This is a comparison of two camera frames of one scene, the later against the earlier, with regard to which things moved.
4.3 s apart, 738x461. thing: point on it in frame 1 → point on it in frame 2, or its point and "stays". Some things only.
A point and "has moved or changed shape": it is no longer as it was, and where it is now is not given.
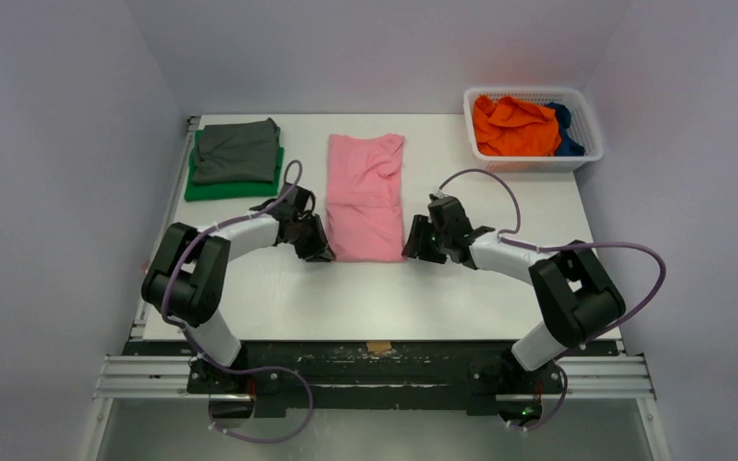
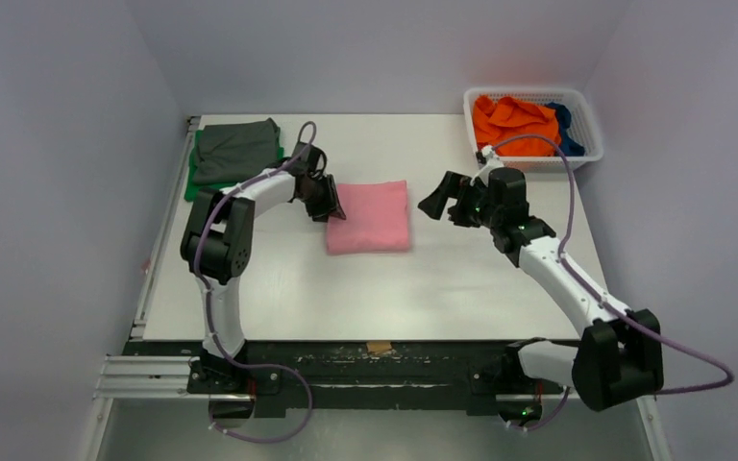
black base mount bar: [371, 376] stays
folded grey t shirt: [233, 154] stays
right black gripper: [426, 238] → [460, 206]
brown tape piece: [379, 347] stays
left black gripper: [317, 251] → [330, 206]
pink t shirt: [363, 203] has moved or changed shape
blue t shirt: [567, 146] stays
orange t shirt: [507, 127] stays
